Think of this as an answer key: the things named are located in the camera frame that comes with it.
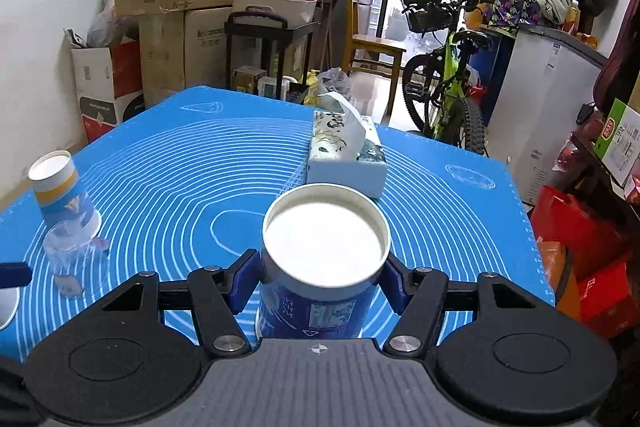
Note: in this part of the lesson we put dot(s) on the blue yellow paper cup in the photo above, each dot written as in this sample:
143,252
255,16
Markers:
62,196

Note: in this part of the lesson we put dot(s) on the patterned purple bag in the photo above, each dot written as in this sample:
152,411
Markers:
508,15

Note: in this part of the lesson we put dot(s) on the black utility cart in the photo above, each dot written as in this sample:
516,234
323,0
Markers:
274,33

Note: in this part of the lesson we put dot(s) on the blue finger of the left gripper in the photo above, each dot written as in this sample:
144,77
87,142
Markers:
14,274

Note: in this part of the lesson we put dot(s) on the purple paper cup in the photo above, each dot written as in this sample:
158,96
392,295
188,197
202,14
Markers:
323,248

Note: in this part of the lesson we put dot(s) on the orange bag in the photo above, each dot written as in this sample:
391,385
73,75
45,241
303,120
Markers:
560,273

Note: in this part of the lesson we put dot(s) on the green white product box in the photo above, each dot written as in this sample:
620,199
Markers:
618,144

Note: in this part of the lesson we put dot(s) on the lower stacked cardboard box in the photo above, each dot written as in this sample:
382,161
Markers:
182,50

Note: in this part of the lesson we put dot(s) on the clear plastic cup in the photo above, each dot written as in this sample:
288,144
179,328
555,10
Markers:
78,261

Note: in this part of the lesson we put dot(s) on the wooden chair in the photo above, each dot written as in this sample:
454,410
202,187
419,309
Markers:
354,42

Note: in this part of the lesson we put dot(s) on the white tissue box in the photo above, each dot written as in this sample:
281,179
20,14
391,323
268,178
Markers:
345,148

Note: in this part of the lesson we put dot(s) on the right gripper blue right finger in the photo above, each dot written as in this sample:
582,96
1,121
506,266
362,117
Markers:
417,296

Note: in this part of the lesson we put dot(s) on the red white cardboard box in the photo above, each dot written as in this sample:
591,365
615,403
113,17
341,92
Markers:
108,84

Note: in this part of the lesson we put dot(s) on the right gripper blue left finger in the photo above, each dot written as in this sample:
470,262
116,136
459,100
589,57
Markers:
218,295

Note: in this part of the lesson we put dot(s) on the green black bicycle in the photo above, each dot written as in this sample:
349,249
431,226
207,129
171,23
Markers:
435,85

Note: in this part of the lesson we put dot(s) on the blue silicone mat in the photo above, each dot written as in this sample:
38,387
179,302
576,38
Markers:
186,183

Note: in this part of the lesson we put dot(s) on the red shopping bag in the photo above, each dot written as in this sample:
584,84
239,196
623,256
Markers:
606,265

